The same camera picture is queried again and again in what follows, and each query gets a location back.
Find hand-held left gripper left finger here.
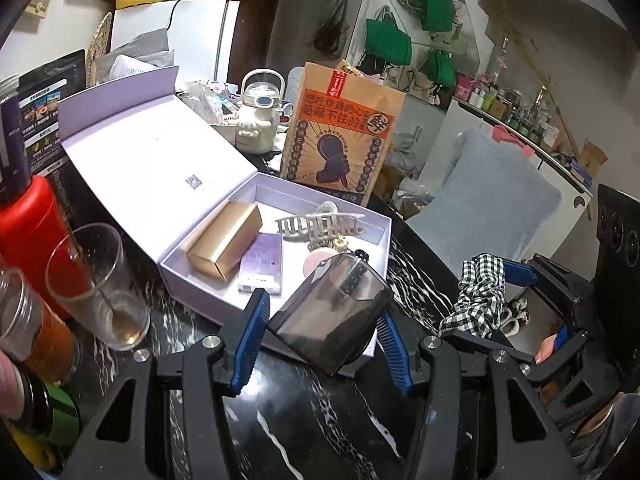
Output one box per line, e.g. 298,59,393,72
70,287,273,480

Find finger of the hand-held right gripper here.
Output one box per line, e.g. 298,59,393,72
500,255,596,311
520,325,591,386

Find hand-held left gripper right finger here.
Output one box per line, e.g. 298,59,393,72
375,311,568,480

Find gingham scrunchie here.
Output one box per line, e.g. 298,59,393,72
440,254,508,342

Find dark translucent case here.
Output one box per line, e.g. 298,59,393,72
265,252,396,379

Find small purple box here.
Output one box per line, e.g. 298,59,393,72
238,233,284,294

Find pink round compact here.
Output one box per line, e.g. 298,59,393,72
303,248,334,281

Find gold box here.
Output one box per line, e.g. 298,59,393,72
187,201,263,281

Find gold flower ornament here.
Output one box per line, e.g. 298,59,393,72
307,237,372,262

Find beige hair claw clip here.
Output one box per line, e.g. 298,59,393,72
274,201,366,246

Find lilac gift box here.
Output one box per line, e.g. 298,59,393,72
57,65,392,361

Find person's right forearm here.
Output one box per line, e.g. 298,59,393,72
570,392,640,466

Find person's right hand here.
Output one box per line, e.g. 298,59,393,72
534,332,576,403

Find leaf-pattern chair cover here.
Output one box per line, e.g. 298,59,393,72
405,129,563,267

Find row of bottles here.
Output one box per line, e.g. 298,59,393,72
455,75,567,147

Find glass cup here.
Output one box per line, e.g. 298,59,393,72
45,223,151,352

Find clear jar orange contents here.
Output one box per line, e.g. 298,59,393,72
0,267,81,386

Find green jar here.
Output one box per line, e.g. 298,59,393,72
15,370,82,442

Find green tote bag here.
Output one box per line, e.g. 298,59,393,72
419,0,459,32
425,50,459,89
366,7,413,67

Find cream cartoon bottle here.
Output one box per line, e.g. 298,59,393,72
235,69,287,156

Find brown paper bag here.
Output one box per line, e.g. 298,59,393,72
279,60,406,207

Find red canister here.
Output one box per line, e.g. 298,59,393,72
0,175,81,322

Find yellow-green fruit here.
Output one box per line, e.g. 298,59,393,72
15,430,57,472

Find tall pink paper cup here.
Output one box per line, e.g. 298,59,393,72
0,350,26,422

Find white paper sheet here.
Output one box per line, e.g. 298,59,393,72
107,55,161,82

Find black hanging bag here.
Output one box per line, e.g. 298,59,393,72
312,0,349,57

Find dark blue tube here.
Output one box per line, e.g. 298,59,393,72
0,100,32,202

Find brown door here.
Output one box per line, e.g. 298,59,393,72
225,0,279,84

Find black packet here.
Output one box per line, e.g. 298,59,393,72
17,49,89,177

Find grey plastic bag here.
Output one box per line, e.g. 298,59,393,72
95,30,176,77

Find white refrigerator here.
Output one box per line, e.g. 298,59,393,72
110,0,241,86

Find woven fan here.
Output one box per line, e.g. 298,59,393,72
85,11,114,87

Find black power cable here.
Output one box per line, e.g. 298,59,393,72
166,0,182,43

